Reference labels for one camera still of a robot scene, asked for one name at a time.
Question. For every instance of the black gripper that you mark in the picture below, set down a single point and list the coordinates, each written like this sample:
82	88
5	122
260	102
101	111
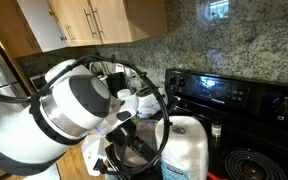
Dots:
120	168

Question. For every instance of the paper towel roll teal packaging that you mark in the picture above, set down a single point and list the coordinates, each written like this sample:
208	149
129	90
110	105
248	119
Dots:
185	156

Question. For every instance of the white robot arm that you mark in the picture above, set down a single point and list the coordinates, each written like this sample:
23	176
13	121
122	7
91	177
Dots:
38	130

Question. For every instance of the stainless steel pan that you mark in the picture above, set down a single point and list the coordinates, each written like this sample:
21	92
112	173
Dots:
141	147

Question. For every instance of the white toaster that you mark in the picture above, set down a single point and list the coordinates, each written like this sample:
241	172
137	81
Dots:
148	104

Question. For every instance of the red spatula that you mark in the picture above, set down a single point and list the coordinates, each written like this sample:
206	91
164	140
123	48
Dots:
211	176

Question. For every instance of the small spice jar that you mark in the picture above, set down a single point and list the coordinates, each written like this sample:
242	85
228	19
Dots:
216	129

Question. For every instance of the wooden upper cabinets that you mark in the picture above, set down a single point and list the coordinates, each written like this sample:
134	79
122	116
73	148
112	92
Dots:
34	26

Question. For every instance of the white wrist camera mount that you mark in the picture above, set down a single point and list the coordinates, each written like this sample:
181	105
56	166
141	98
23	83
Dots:
93	149

